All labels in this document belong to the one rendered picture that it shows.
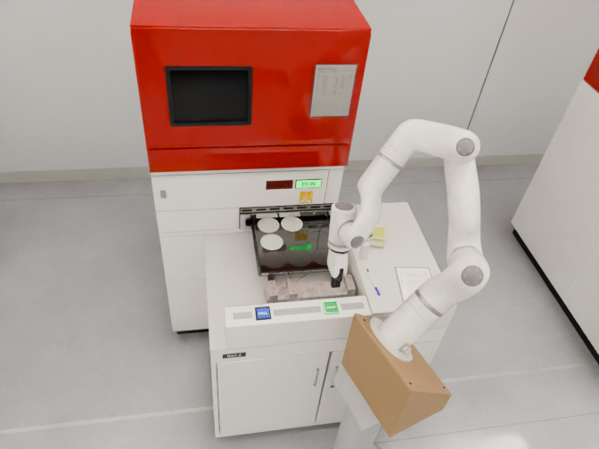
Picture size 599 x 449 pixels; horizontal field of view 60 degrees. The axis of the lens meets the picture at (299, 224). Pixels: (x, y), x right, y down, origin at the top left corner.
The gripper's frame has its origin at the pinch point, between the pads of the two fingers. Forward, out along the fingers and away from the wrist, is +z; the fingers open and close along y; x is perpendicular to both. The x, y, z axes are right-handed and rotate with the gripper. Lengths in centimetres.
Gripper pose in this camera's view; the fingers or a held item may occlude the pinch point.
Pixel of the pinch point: (335, 281)
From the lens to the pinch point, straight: 189.2
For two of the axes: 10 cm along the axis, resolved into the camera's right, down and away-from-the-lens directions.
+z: -0.5, 8.5, 5.3
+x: 9.8, -0.5, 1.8
